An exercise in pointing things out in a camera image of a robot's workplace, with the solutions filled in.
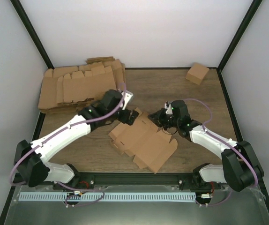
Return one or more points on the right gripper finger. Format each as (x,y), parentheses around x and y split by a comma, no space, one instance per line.
(155,114)
(156,121)

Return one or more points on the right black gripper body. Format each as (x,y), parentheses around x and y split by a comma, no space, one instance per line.
(166,121)

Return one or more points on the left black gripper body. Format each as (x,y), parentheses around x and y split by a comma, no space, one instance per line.
(124,119)

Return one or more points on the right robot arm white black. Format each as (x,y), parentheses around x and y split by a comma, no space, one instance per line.
(240,167)

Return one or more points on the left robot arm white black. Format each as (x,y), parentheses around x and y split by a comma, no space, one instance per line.
(32,160)

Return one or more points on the folded brown cardboard box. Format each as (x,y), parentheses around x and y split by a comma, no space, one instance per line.
(197,73)

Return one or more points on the stack of flat cardboard boxes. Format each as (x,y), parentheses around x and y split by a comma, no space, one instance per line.
(69,89)

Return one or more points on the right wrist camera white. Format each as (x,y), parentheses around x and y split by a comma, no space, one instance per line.
(168,108)

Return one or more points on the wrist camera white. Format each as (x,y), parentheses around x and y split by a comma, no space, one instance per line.
(168,108)
(127,97)

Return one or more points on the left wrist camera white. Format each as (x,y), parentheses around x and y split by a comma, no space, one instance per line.
(127,97)

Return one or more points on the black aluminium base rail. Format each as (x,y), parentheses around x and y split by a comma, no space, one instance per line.
(184,180)

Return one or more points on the light blue slotted cable duct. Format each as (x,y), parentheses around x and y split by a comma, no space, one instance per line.
(107,197)

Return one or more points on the black enclosure frame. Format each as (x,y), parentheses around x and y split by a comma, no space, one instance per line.
(228,65)

